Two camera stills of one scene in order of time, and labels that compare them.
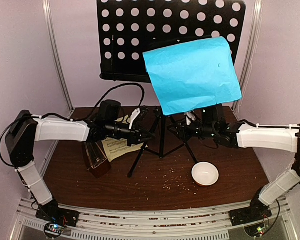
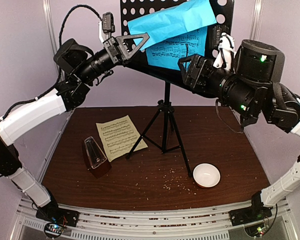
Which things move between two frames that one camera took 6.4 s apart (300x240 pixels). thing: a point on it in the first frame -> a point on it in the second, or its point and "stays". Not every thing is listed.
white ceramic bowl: (205, 173) stays
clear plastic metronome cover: (96, 156) stays
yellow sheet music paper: (115, 148) stays
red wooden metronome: (97, 163) stays
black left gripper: (135, 136) -> (118, 50)
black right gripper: (186, 129) -> (193, 75)
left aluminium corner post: (57, 50) stays
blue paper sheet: (198, 73) -> (175, 33)
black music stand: (127, 28) -> (163, 130)
